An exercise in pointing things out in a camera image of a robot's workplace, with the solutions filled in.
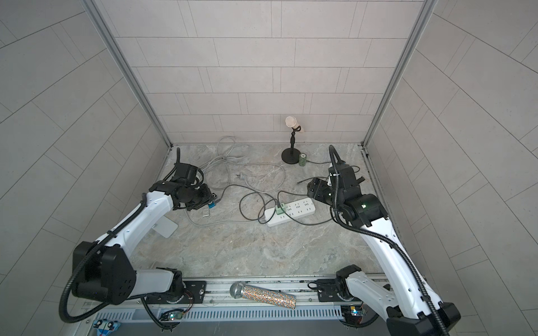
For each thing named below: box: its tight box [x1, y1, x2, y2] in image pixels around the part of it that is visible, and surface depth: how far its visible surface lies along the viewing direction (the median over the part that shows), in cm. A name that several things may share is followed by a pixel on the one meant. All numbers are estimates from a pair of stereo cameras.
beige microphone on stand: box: [281, 116, 305, 165], surface depth 107 cm
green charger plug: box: [275, 203, 286, 215], surface depth 87 cm
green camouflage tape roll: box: [298, 152, 307, 167], surface depth 107 cm
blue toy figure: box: [93, 319, 121, 336], surface depth 65 cm
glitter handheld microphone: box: [229, 281, 298, 309], surface depth 69 cm
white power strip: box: [264, 197, 316, 228], surface depth 91 cm
